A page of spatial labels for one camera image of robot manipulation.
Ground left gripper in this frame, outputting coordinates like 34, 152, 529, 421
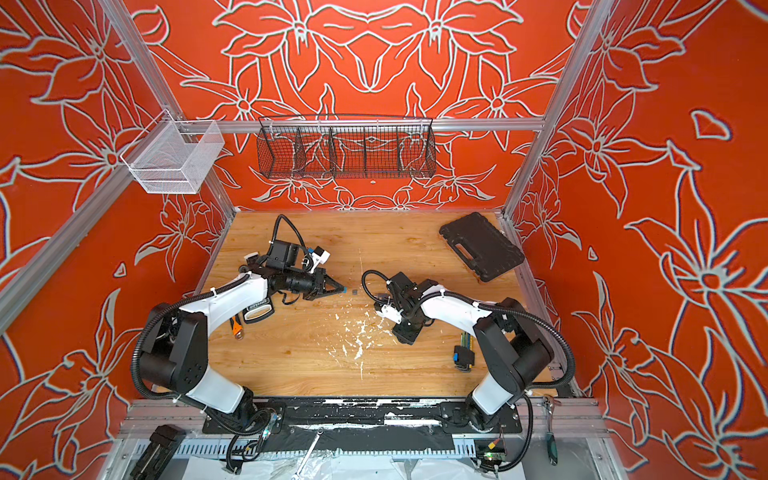
284, 269, 344, 299

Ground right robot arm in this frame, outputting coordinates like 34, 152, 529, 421
361, 269, 576, 432

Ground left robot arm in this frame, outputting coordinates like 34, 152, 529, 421
130, 268, 346, 436

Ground pencils bundle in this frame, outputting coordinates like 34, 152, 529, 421
458, 332, 472, 352

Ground black box with blue clip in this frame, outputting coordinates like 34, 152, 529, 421
453, 345, 475, 372

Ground black tool case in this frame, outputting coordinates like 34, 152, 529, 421
439, 212, 526, 283

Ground clear plastic bin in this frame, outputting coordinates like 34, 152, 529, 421
120, 110, 225, 194

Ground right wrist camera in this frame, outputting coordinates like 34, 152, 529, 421
376, 304, 402, 324

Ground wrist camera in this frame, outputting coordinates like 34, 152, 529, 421
265, 238, 331, 274
376, 304, 402, 324

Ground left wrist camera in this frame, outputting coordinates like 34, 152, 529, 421
265, 238, 331, 274

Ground adjustable wrench orange handle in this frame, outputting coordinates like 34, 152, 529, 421
230, 316, 244, 340

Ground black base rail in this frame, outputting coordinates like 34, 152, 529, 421
202, 395, 523, 436

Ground black wire basket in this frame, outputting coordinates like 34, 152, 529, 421
256, 115, 437, 180

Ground green handled screwdriver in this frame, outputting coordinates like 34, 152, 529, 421
545, 432, 559, 466

